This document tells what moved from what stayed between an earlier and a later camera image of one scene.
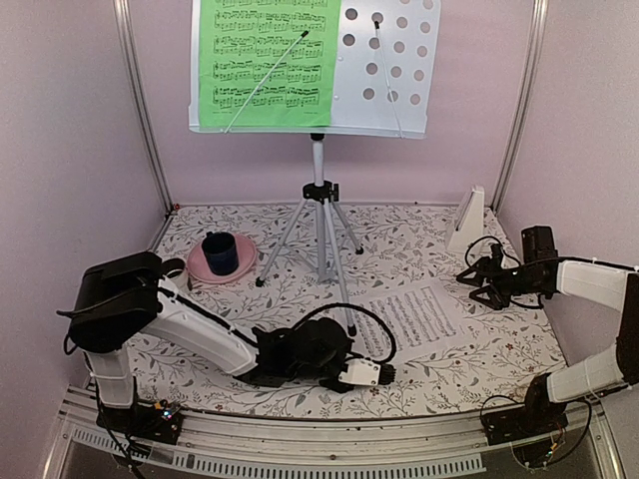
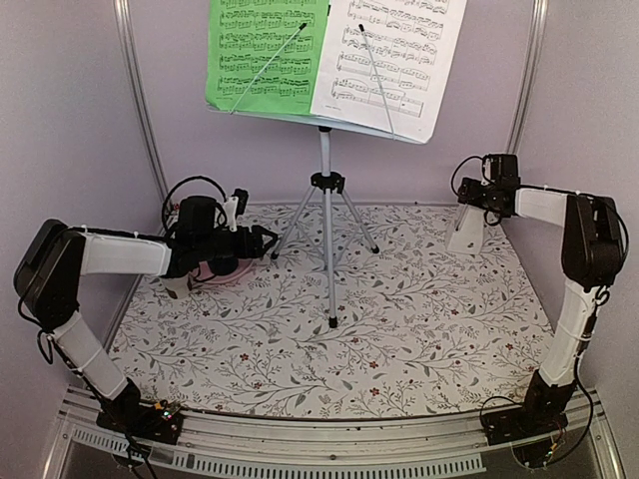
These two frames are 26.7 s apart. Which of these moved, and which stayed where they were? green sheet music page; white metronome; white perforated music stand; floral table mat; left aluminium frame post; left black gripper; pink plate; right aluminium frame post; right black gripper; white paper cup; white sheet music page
Moved: left black gripper; right black gripper; white perforated music stand; green sheet music page; white sheet music page
Stayed: right aluminium frame post; white metronome; left aluminium frame post; pink plate; white paper cup; floral table mat
